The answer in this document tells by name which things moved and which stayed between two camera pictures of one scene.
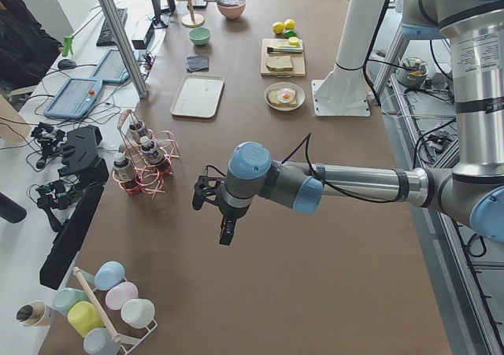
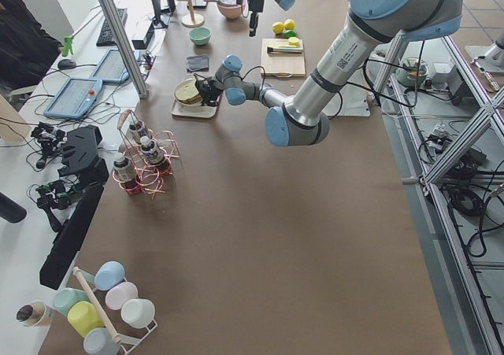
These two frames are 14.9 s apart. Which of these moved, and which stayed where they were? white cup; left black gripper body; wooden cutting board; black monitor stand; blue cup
Moved: left black gripper body
Stayed: white cup; wooden cutting board; blue cup; black monitor stand
